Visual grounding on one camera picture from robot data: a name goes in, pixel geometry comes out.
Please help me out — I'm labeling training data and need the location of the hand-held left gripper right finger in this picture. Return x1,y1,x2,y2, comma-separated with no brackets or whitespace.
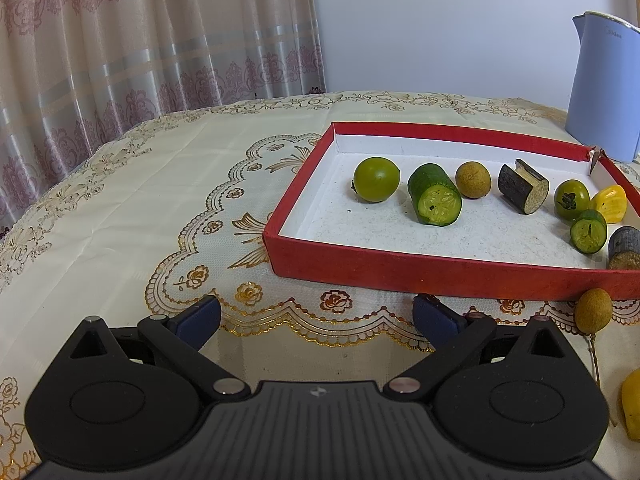
384,293,574,402

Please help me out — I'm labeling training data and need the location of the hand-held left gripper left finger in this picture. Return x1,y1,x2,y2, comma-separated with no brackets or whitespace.
70,295,251,401

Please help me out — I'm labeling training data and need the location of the red cardboard box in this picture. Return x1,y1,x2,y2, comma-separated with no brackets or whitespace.
262,121,640,302

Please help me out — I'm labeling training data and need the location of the long cucumber piece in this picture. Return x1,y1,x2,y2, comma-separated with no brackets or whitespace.
407,162,463,227

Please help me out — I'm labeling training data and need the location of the brown longan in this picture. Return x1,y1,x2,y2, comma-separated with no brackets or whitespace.
574,288,614,388
455,161,492,199

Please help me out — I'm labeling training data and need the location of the green tomato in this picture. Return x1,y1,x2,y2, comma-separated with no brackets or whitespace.
352,157,402,204
554,179,591,222

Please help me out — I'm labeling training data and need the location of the dark eggplant piece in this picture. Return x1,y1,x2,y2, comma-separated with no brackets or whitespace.
497,158,550,216
607,226,640,270

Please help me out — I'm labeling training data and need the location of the short cucumber piece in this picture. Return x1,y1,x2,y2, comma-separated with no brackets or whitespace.
570,209,608,255

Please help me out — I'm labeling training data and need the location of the yellow pepper piece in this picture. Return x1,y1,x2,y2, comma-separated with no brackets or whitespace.
620,367,640,442
591,185,628,224

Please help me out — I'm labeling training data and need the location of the blue electric kettle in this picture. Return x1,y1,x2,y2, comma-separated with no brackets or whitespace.
565,10,640,163

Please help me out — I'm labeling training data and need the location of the pink patterned curtain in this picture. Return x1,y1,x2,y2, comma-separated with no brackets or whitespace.
0,0,328,233

